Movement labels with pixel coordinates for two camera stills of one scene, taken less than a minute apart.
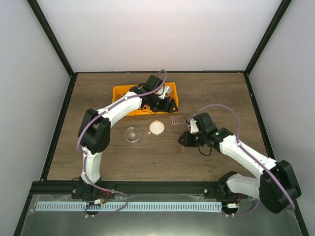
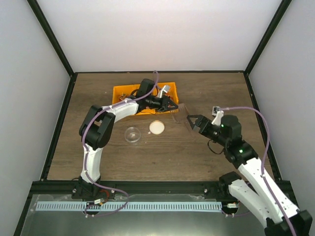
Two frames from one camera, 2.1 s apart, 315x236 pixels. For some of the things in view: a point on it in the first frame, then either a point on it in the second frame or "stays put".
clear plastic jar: x=132 y=134 stays put
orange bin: x=118 y=91 stays put
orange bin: x=145 y=112 stays put
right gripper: x=187 y=142 -> x=202 y=120
